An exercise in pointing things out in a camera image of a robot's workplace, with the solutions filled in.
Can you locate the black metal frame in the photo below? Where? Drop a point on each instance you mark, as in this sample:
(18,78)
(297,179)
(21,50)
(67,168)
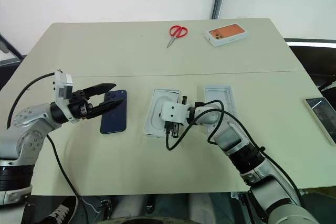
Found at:
(8,45)

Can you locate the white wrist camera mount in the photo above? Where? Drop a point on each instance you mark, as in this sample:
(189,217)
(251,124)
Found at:
(63,83)
(172,111)

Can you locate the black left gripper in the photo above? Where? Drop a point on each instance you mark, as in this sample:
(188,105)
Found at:
(78,104)

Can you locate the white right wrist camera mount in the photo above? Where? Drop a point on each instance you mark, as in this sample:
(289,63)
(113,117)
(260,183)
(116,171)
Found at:
(172,111)

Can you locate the white box with orange phone print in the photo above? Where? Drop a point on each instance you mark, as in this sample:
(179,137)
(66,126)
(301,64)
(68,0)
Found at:
(227,34)

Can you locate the tablet with cream frame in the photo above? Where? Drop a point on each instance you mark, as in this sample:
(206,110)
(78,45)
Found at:
(321,115)

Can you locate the white phone box lid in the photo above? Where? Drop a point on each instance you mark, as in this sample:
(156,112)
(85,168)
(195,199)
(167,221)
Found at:
(223,93)

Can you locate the dark blue smartphone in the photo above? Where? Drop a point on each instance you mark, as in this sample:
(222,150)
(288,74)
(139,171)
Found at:
(115,125)

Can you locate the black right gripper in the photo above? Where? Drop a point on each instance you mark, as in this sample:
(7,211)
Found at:
(172,129)

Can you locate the black and white shoe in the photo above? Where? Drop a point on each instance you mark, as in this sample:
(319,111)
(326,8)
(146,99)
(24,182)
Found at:
(61,211)

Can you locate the white phone box base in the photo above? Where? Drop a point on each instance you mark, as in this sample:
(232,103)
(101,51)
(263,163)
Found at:
(154,120)

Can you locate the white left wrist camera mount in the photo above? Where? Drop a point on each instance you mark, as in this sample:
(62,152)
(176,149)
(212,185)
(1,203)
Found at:
(63,83)

